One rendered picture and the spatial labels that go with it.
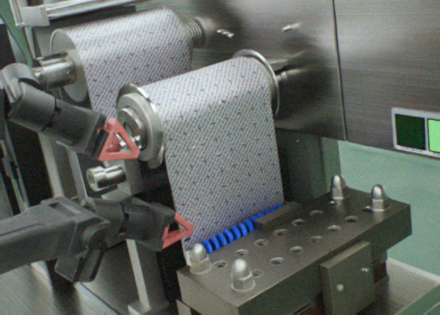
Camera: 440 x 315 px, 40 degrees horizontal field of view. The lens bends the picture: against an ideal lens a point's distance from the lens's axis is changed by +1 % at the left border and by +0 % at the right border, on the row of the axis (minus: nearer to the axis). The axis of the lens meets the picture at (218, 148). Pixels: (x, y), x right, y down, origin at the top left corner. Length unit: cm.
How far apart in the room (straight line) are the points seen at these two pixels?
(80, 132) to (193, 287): 30
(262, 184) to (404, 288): 31
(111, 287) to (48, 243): 47
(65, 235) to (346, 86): 55
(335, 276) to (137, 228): 32
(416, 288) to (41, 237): 65
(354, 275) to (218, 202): 26
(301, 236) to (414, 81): 31
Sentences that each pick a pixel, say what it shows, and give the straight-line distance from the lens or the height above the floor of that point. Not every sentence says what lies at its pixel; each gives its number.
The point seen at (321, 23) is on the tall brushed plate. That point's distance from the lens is 110.
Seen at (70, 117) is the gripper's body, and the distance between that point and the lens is 91.
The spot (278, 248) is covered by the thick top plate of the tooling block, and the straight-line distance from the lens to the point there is 102.
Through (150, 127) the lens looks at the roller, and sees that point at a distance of 97.
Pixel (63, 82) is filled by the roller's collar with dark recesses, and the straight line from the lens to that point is 120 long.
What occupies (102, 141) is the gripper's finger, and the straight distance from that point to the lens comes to 91.
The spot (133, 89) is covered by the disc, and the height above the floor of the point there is 132.
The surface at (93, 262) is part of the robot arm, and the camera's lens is 96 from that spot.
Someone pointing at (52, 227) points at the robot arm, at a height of 121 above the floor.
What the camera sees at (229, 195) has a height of 109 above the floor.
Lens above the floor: 152
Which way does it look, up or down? 19 degrees down
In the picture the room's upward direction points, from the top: 10 degrees counter-clockwise
